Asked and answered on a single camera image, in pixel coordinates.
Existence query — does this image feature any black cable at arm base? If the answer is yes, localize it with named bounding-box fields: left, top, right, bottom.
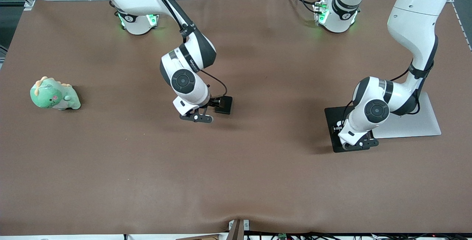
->
left=284, top=0, right=322, bottom=14

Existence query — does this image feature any silver laptop with apple logo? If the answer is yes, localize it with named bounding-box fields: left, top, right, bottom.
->
left=371, top=92, right=442, bottom=139

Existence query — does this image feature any black rectangular mouse pad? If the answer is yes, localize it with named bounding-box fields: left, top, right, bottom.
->
left=324, top=105, right=374, bottom=153

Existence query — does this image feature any brown table cover cloth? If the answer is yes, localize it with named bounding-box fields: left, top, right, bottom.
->
left=0, top=0, right=472, bottom=236

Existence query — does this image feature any black cable along right arm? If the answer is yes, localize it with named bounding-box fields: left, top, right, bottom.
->
left=143, top=0, right=228, bottom=98

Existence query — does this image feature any green dinosaur plush toy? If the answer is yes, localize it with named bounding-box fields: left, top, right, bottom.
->
left=30, top=77, right=81, bottom=110

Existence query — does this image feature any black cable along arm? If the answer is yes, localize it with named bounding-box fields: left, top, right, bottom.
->
left=389, top=61, right=424, bottom=116
left=143, top=0, right=228, bottom=98

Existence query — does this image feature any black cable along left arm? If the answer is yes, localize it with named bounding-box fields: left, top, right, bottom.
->
left=389, top=61, right=424, bottom=116

